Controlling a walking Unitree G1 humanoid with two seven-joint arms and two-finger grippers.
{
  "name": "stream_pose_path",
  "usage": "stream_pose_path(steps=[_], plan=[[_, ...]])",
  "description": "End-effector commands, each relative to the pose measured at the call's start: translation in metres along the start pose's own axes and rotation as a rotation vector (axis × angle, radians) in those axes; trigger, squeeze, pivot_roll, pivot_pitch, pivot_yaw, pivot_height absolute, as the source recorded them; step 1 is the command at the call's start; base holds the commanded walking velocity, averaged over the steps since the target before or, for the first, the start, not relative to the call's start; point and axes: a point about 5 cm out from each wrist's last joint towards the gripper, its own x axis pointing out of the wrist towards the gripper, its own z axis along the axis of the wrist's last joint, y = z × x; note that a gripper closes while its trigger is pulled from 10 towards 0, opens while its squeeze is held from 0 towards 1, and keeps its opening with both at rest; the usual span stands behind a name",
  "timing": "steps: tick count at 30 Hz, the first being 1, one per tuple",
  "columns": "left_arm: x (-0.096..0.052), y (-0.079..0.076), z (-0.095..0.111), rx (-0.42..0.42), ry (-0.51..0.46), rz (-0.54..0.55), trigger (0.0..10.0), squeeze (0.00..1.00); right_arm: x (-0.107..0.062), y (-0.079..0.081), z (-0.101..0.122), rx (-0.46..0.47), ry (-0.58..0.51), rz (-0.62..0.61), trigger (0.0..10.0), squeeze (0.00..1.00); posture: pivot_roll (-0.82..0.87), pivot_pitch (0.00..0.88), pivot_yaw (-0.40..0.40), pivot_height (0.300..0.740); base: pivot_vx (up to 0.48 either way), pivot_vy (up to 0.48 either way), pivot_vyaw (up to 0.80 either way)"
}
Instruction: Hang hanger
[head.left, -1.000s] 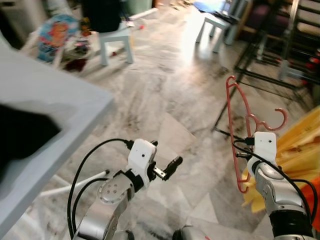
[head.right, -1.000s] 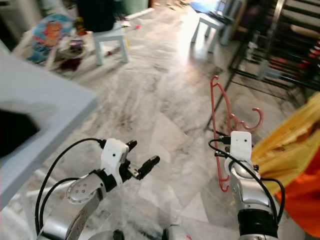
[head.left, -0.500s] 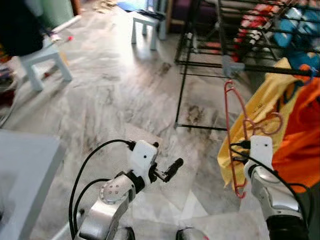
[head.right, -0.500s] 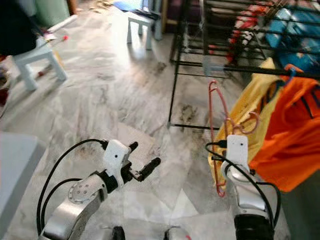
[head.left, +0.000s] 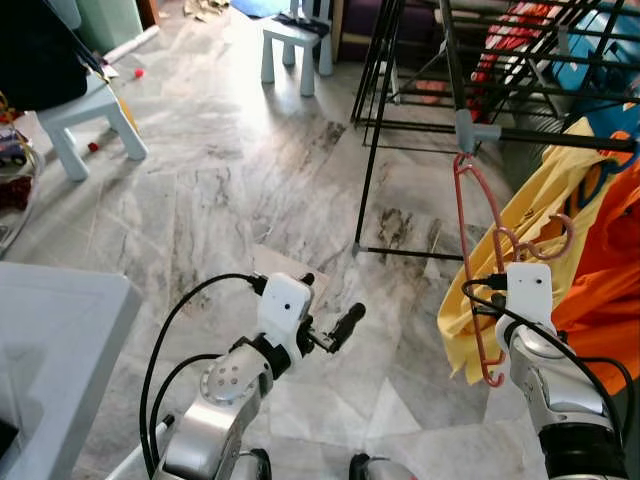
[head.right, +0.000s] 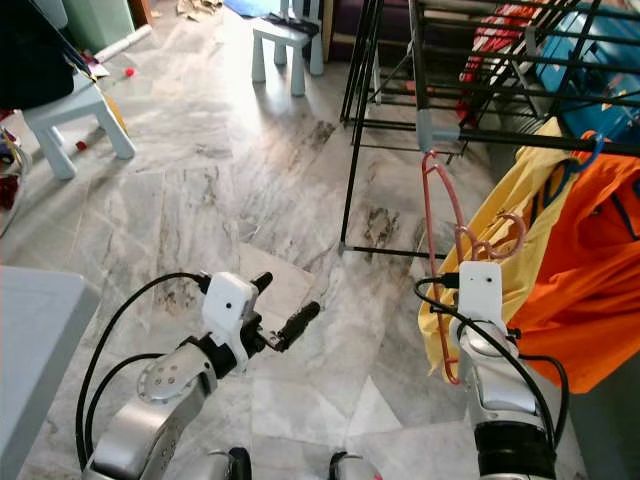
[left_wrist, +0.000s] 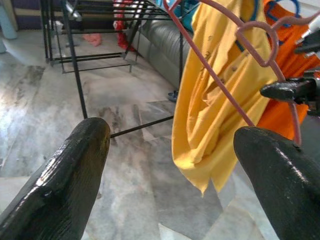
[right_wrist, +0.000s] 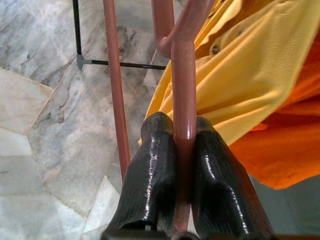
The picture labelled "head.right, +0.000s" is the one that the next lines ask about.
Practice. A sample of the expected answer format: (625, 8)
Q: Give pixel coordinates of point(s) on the pink plastic hanger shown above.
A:
(428, 200)

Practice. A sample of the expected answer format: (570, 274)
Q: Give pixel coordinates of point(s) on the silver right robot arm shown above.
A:
(500, 390)

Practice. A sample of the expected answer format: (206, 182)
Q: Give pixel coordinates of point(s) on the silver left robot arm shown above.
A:
(160, 390)

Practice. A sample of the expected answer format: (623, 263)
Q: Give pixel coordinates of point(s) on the blue plastic hanger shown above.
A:
(600, 148)

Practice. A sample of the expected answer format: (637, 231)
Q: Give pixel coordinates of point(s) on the yellow polo shirt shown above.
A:
(520, 220)

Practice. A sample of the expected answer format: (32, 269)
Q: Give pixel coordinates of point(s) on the robot left leg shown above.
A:
(230, 468)

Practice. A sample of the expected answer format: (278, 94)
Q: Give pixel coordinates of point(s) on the robot leg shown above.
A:
(230, 468)
(360, 470)

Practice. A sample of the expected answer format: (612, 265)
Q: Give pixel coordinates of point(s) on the orange polo shirt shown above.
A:
(590, 300)

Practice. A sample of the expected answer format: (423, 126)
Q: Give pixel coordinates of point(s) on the black metal drying rack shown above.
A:
(428, 130)

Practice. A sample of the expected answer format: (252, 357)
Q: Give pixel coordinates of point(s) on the robot right leg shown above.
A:
(360, 470)

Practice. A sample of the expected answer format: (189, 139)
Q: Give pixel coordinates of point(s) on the grey table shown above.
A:
(45, 360)

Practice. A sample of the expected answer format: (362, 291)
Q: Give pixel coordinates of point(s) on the grey green leather sofa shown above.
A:
(610, 430)

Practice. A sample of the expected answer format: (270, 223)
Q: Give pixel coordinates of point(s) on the blue plastic crate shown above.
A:
(600, 90)

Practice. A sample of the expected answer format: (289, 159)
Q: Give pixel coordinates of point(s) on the red striped cloth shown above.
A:
(495, 40)

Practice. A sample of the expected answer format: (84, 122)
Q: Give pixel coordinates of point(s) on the blue floor mat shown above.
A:
(255, 8)

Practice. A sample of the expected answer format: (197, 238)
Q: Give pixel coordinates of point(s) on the white paper roll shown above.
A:
(125, 42)

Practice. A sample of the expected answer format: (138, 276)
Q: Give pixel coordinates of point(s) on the brown cardboard scraps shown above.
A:
(198, 8)

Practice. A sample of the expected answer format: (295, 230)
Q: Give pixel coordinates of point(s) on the black bag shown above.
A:
(35, 60)

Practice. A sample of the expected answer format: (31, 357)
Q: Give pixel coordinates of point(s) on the green white appliance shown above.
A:
(95, 20)

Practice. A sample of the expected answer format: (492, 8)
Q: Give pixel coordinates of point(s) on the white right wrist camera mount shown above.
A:
(482, 295)

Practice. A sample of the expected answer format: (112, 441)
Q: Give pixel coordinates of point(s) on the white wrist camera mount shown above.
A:
(230, 310)
(482, 295)

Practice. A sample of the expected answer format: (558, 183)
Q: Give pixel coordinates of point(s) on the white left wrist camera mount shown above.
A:
(230, 310)

